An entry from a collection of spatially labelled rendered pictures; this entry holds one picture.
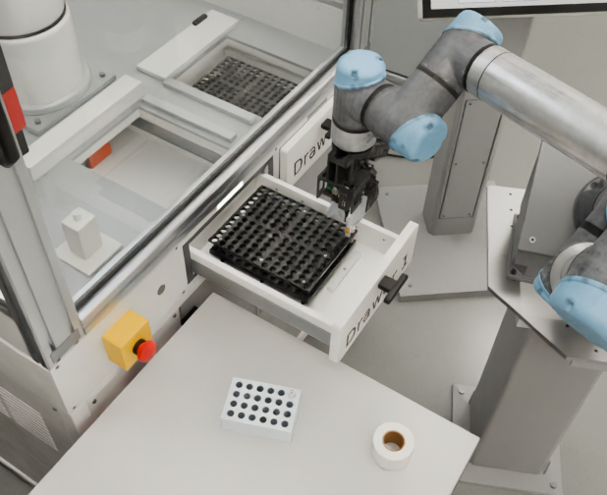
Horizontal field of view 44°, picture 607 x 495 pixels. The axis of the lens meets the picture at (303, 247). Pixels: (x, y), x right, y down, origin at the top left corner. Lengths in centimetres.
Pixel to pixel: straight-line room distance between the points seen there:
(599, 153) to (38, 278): 75
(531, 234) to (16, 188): 96
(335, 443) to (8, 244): 64
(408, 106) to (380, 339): 138
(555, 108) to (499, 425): 115
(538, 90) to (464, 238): 165
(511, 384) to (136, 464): 90
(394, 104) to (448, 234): 156
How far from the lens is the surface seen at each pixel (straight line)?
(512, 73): 106
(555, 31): 382
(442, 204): 253
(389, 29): 320
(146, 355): 130
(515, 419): 198
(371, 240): 148
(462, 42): 111
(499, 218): 171
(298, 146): 158
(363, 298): 130
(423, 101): 110
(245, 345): 144
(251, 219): 145
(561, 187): 153
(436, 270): 253
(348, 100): 115
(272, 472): 132
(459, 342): 242
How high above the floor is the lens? 196
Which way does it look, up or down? 49 degrees down
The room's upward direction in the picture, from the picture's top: 2 degrees clockwise
